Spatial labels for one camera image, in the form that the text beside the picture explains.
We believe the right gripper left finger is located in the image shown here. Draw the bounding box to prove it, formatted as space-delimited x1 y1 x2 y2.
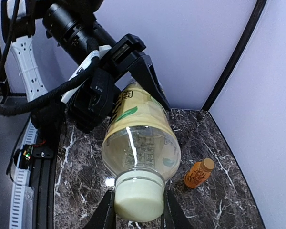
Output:
83 190 116 229

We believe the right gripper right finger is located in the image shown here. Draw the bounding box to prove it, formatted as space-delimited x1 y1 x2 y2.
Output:
161 190 193 229

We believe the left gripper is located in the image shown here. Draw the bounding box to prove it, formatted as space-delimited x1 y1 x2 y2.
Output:
100 34 170 110

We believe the pale cream bottle cap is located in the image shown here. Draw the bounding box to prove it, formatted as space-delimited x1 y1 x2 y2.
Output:
114 170 165 222

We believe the yellow tea bottle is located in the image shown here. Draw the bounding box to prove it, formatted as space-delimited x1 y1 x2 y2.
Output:
101 82 182 222

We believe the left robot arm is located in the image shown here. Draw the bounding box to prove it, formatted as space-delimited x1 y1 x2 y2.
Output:
0 0 170 116

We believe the orange tea bottle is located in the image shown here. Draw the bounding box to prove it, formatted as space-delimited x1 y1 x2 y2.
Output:
184 158 215 188

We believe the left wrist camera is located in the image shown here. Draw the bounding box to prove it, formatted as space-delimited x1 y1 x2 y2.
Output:
67 68 115 134

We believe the black front rail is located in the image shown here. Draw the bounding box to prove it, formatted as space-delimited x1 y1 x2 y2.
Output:
29 135 60 229

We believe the white slotted cable duct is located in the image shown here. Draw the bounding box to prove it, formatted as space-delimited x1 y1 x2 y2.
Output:
8 121 37 229

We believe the black braided cable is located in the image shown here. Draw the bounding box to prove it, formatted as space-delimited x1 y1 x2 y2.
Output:
0 35 101 117

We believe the right black frame post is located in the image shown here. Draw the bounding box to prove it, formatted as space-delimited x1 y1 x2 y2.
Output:
201 0 267 111

